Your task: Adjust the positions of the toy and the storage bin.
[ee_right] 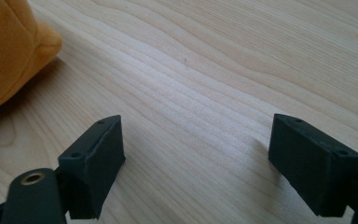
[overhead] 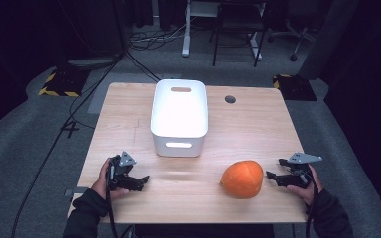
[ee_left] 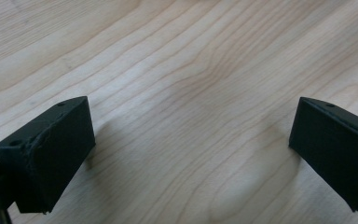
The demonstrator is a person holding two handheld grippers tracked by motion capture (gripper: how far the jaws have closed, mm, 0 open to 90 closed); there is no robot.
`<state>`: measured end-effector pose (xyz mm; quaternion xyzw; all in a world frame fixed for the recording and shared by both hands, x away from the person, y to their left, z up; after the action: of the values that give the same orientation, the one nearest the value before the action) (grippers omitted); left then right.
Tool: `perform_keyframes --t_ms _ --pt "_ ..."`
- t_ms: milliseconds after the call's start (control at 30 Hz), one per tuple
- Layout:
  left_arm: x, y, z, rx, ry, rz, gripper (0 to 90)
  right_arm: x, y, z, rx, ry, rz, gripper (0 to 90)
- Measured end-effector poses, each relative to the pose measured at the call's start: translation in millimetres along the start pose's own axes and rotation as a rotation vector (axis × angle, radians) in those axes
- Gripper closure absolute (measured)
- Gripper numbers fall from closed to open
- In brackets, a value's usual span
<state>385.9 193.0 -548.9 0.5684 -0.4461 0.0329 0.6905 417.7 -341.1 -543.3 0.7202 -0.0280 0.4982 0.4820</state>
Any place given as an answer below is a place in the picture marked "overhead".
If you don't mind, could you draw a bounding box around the right hand-held gripper cable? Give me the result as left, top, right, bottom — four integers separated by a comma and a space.
305, 178, 319, 238

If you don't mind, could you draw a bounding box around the grey curtain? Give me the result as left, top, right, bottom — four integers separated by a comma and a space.
298, 0, 360, 81

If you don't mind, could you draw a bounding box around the hand-held gripper cable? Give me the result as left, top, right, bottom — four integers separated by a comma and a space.
305, 178, 319, 238
104, 162, 137, 238

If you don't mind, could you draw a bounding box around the orange pumpkin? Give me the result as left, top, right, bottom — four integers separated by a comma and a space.
219, 160, 265, 200

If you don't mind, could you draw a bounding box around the white plastic bin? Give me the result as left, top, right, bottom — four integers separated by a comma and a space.
150, 78, 210, 159

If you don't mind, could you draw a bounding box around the left hand-held gripper cable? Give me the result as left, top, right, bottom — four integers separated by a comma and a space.
104, 162, 137, 238

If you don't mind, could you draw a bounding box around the grey tape strip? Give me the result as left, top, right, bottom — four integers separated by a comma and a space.
64, 186, 90, 198

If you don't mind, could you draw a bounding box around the black yellow striped base plate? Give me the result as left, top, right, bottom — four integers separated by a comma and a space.
272, 73, 318, 102
38, 67, 92, 98

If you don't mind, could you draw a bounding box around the long black floor cable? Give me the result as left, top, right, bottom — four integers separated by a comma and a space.
9, 53, 127, 238

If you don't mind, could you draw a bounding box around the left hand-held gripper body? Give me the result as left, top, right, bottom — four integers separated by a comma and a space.
107, 151, 138, 192

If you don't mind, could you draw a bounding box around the person's right hand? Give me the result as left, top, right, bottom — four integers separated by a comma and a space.
286, 164, 324, 206

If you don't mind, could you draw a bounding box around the short black floor cable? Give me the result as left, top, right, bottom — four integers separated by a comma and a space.
123, 49, 163, 84

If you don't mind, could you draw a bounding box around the person's left hand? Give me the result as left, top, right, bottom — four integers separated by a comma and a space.
91, 158, 130, 201

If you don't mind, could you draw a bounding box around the office chair with casters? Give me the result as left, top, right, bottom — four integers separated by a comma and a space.
267, 0, 316, 63

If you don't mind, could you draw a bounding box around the white desk frame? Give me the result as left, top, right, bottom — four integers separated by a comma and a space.
181, 0, 264, 61

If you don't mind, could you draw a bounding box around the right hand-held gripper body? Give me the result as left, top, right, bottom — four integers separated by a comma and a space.
284, 152, 323, 190

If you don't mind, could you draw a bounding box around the bundle of floor cables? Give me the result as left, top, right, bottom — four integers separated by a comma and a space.
128, 18, 192, 52

